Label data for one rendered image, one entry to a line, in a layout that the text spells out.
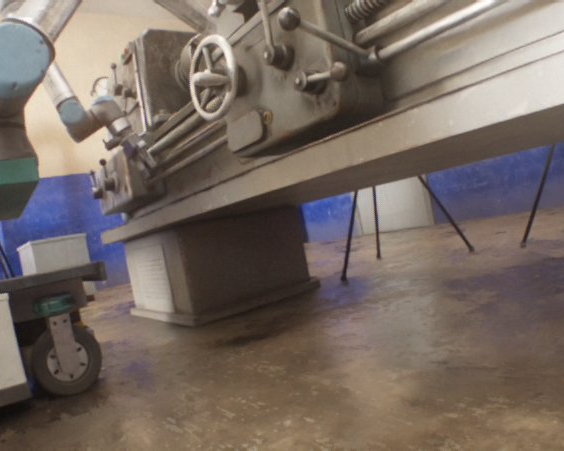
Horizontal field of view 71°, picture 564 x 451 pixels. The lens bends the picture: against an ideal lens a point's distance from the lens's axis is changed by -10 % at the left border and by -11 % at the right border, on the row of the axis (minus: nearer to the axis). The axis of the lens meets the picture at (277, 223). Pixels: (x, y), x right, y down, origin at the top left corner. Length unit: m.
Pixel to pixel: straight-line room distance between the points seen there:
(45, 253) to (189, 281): 2.13
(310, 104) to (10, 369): 0.86
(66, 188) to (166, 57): 3.30
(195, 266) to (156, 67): 0.92
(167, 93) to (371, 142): 1.40
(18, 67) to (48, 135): 4.31
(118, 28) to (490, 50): 5.53
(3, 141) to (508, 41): 1.07
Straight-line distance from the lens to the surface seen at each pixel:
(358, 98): 0.87
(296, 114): 0.91
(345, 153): 0.81
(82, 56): 5.76
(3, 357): 1.07
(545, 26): 0.82
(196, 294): 1.73
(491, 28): 0.85
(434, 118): 0.69
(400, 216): 4.96
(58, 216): 5.12
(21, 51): 1.03
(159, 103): 2.00
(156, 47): 2.12
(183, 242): 1.72
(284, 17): 0.76
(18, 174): 1.11
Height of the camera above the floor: 0.32
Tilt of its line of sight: level
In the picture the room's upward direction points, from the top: 11 degrees counter-clockwise
